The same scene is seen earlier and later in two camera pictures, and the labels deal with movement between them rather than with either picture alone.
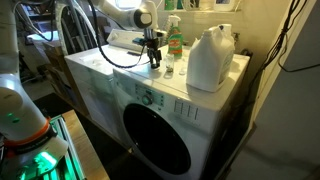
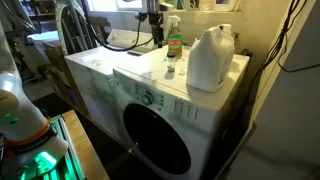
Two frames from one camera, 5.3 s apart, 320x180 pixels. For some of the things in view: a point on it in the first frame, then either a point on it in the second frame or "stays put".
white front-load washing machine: [176, 133] stays put
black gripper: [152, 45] -> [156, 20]
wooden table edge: [92, 164] stays put
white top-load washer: [94, 80] stays put
